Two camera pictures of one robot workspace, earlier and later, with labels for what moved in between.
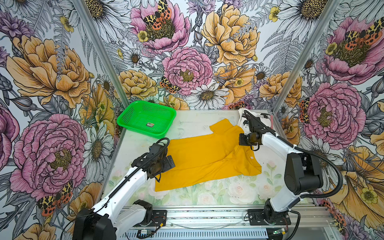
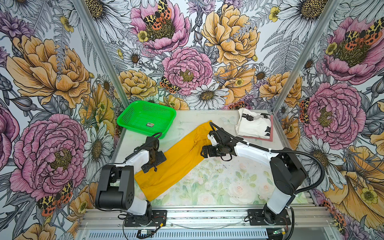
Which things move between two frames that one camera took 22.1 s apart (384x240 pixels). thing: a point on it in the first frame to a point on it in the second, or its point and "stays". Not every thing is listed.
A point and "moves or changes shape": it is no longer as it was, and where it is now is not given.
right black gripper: x=242 y=141 to x=210 y=152
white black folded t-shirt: x=263 y=115 stays
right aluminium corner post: x=330 y=11 stays
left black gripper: x=166 y=166 to x=160 y=158
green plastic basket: x=152 y=119 stays
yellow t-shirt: x=218 y=154 moves or changes shape
